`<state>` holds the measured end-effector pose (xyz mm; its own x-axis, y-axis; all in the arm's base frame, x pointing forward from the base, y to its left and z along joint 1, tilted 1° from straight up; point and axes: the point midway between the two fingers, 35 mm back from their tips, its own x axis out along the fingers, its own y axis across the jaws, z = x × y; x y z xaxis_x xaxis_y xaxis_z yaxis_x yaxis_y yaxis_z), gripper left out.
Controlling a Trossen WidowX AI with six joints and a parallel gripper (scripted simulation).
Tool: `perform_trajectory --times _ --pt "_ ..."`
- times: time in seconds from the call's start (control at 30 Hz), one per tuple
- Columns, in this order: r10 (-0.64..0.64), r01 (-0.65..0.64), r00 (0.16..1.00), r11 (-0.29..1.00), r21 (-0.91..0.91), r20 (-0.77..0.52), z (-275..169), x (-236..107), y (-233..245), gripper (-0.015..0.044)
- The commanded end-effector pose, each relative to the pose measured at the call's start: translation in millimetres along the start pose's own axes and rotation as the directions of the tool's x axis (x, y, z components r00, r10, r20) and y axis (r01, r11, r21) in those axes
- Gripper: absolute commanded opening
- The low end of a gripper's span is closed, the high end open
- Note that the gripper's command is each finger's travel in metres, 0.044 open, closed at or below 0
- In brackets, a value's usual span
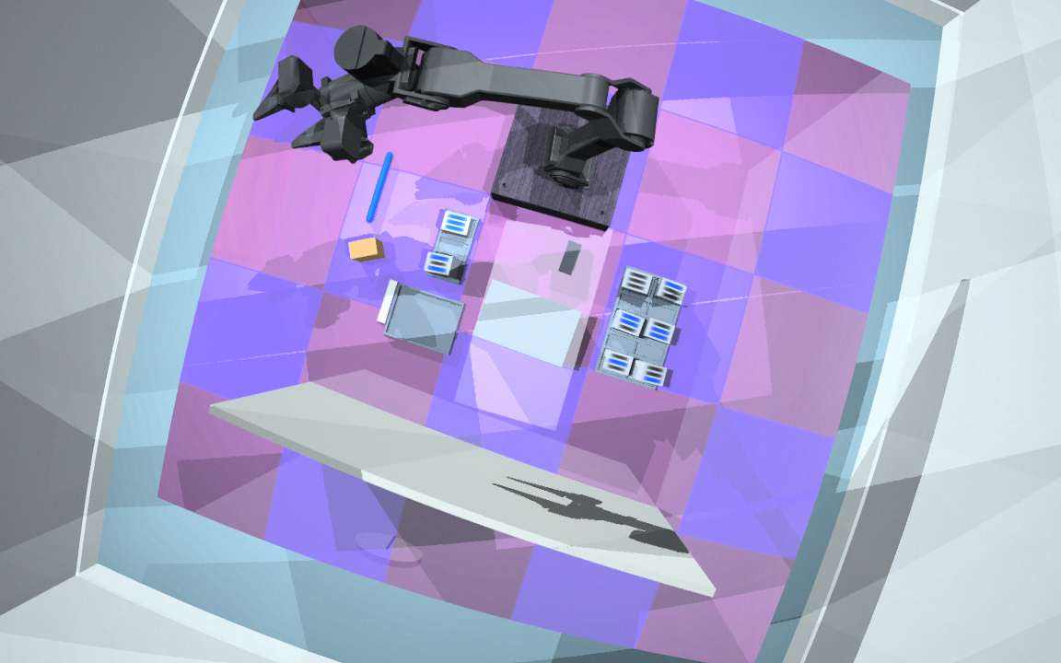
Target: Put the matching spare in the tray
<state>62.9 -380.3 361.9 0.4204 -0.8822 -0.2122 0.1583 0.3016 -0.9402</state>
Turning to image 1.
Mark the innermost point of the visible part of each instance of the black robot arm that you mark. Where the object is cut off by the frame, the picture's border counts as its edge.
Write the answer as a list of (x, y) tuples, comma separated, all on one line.
[(448, 77)]

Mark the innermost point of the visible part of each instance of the tan rectangular block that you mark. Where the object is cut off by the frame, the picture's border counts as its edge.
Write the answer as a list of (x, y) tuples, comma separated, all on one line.
[(367, 249)]

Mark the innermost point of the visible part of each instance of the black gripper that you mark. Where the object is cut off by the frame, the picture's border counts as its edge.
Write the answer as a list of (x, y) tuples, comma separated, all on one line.
[(294, 89)]

